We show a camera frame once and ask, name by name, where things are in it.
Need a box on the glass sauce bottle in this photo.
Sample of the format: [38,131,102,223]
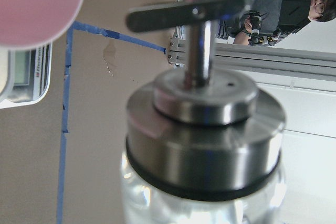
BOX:
[120,0,286,223]

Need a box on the pink cup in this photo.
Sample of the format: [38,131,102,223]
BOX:
[1,0,83,49]

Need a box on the digital kitchen scale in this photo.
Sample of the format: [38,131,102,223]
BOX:
[1,43,53,109]

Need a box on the person with glasses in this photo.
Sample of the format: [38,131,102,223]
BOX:
[216,0,335,47]

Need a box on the aluminium frame post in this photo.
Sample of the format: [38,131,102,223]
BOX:
[165,37,336,84]

